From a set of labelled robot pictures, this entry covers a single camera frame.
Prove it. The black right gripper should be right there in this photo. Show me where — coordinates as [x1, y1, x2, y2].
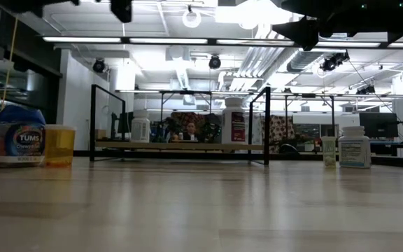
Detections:
[272, 0, 403, 52]

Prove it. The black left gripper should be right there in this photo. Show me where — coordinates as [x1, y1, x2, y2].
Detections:
[0, 0, 133, 24]

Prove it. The large white bottle maroon label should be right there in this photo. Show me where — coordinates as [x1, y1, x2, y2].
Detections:
[220, 97, 247, 146]

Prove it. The small white bottle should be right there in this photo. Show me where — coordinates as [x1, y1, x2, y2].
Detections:
[129, 108, 151, 144]

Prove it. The small clear pill vial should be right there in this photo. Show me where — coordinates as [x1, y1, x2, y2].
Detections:
[320, 136, 338, 168]

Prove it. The white bottle blue label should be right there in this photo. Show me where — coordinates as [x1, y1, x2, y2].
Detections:
[337, 125, 372, 169]

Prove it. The large orange pill vial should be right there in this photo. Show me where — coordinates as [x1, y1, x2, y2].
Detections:
[43, 124, 77, 167]

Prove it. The Tums bottle blue cap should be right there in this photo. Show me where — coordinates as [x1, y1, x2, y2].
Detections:
[0, 104, 47, 169]

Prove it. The black ceiling lamp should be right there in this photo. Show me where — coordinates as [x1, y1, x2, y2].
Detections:
[92, 58, 106, 74]
[320, 51, 351, 73]
[208, 55, 222, 70]

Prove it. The black bar with light strips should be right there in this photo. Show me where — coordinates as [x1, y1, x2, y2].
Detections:
[42, 34, 403, 49]

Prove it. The floral curtain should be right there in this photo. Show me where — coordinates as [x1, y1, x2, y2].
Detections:
[269, 115, 295, 143]

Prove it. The black monitor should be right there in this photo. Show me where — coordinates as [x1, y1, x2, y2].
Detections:
[358, 111, 399, 139]

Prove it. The person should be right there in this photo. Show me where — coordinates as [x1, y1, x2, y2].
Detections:
[181, 121, 199, 142]

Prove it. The white ring light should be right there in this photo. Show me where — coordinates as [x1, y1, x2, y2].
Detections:
[182, 8, 202, 29]

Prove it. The wooden shelf black metal frame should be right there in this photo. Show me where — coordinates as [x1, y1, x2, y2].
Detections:
[89, 83, 271, 167]

